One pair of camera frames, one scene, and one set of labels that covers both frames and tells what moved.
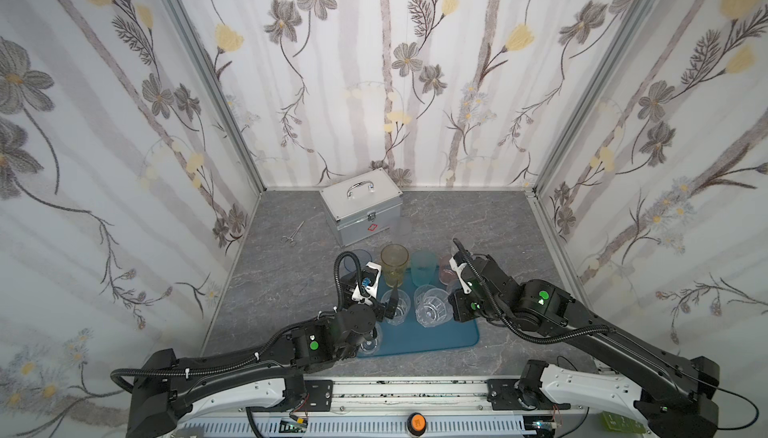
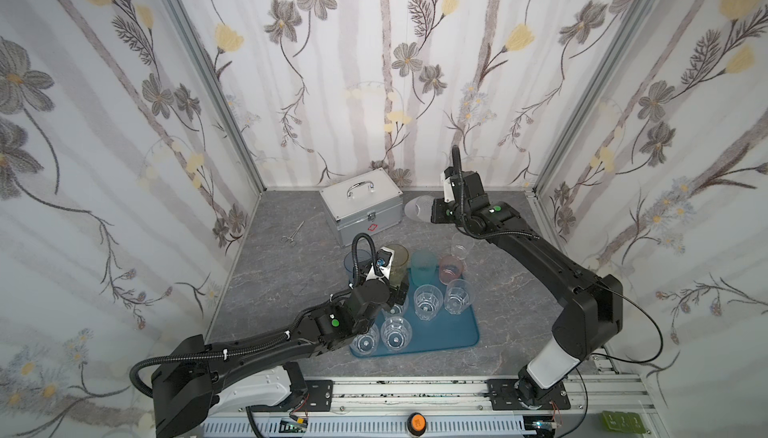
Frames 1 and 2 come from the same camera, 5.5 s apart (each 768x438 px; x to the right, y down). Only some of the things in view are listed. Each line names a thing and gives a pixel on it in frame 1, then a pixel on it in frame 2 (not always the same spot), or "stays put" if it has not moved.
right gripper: (475, 271) -> (443, 213)
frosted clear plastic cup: (402, 227) -> (420, 208)
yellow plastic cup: (394, 257) stays put
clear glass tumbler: (370, 346) stays put
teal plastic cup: (424, 267) stays put
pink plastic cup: (447, 273) stays put
